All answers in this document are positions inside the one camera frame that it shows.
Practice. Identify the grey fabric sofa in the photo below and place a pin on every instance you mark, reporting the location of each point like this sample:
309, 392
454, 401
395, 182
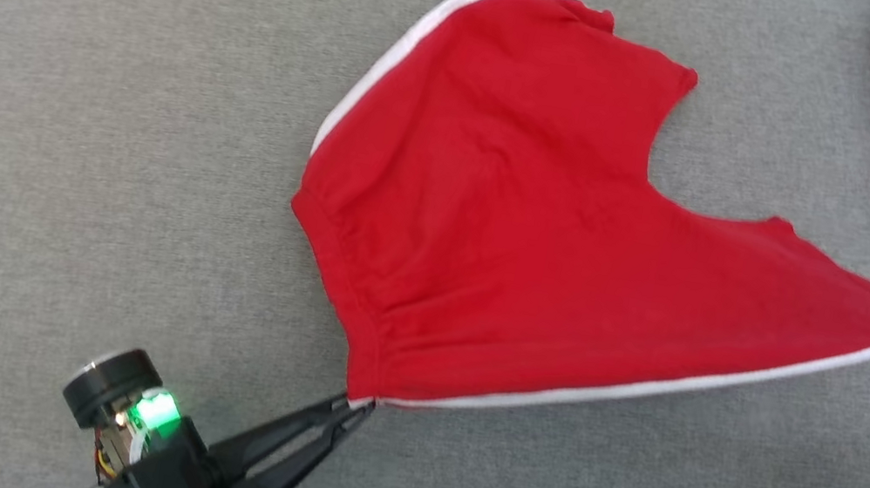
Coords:
108, 136

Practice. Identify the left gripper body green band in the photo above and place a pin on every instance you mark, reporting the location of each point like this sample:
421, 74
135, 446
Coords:
167, 473

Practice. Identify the red shorts with white stripe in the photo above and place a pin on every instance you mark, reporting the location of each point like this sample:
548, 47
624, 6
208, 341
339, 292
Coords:
534, 234

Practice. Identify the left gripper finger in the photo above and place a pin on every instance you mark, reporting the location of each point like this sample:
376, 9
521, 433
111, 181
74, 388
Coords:
299, 473
280, 430

